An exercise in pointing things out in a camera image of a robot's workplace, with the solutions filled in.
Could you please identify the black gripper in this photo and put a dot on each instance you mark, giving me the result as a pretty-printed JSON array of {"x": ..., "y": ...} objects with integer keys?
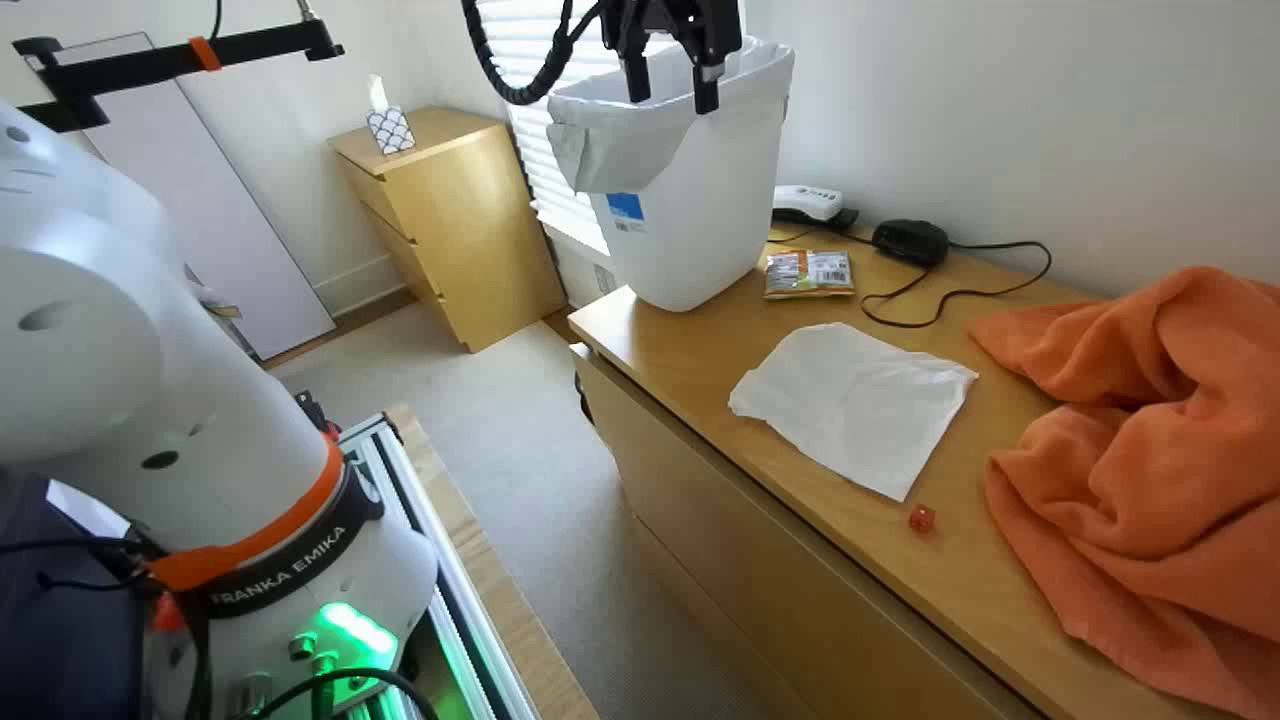
[{"x": 705, "y": 30}]

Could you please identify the white serviette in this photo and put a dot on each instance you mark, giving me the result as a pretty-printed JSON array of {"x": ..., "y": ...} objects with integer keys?
[{"x": 856, "y": 407}]

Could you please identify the small red dice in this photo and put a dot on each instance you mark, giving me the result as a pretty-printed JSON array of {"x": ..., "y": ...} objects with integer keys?
[{"x": 923, "y": 520}]

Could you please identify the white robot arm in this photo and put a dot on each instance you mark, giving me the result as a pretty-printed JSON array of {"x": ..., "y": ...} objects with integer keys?
[{"x": 123, "y": 381}]

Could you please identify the white bin liner bag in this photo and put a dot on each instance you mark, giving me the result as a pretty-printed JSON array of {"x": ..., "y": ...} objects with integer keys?
[{"x": 614, "y": 144}]

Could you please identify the white window blinds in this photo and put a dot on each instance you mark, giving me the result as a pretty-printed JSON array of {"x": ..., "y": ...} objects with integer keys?
[{"x": 522, "y": 43}]

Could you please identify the white trash bin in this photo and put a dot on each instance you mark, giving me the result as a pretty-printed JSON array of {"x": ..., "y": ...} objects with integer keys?
[{"x": 685, "y": 242}]

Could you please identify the white and black device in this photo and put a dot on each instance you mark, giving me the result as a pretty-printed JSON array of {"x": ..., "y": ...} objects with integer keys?
[{"x": 818, "y": 204}]

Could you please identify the snack packet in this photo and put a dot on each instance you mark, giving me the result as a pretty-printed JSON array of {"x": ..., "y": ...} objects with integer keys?
[{"x": 809, "y": 279}]

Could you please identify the small wooden drawer cabinet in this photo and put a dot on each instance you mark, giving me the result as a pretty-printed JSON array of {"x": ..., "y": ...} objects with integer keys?
[{"x": 459, "y": 218}]

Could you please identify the patterned tissue box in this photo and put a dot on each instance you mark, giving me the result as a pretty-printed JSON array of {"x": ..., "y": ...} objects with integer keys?
[{"x": 387, "y": 121}]

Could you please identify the black power adapter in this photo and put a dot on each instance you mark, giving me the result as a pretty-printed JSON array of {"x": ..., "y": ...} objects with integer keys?
[{"x": 915, "y": 242}]

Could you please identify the white leaning board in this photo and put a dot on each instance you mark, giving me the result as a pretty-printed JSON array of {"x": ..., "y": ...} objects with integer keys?
[{"x": 231, "y": 245}]

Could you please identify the wooden dresser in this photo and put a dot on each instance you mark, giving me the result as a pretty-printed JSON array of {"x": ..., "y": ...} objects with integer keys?
[{"x": 805, "y": 582}]

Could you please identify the orange towel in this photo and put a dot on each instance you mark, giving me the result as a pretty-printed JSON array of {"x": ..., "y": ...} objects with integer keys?
[{"x": 1147, "y": 503}]

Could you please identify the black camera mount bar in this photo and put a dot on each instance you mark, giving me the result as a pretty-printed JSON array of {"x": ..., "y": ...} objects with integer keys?
[{"x": 77, "y": 84}]

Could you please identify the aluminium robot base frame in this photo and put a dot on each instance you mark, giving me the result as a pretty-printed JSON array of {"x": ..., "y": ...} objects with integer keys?
[{"x": 406, "y": 635}]

